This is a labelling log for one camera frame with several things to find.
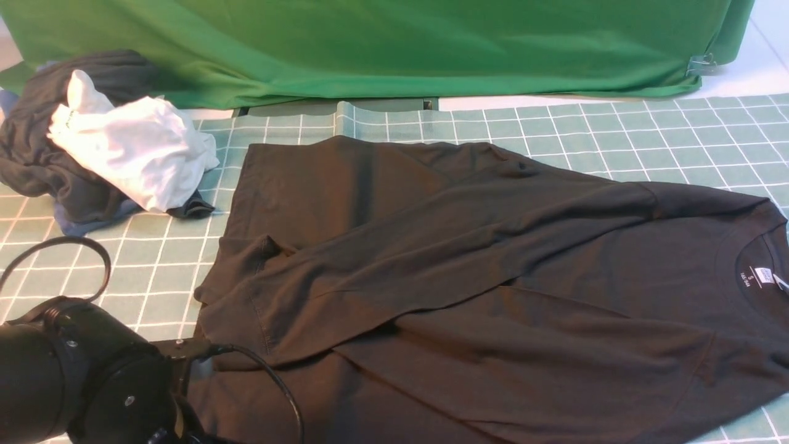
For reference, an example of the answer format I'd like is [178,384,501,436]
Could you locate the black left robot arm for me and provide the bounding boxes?
[1,297,185,443]

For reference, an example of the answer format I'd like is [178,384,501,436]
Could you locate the metal binder clip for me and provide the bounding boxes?
[685,53,718,78]

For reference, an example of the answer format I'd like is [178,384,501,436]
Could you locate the green backdrop cloth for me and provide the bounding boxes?
[2,1,753,109]

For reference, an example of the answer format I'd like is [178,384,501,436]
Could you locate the black left camera cable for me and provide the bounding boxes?
[0,237,304,444]

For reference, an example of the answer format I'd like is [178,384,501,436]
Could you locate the dark gray long-sleeved shirt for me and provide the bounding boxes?
[195,137,787,443]

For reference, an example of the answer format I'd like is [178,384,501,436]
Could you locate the white crumpled garment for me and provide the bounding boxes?
[48,70,219,213]

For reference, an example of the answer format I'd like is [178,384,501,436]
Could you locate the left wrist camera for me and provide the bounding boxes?
[152,338,215,397]

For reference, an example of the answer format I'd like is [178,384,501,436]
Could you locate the dark gray crumpled garment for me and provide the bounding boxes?
[2,50,219,225]

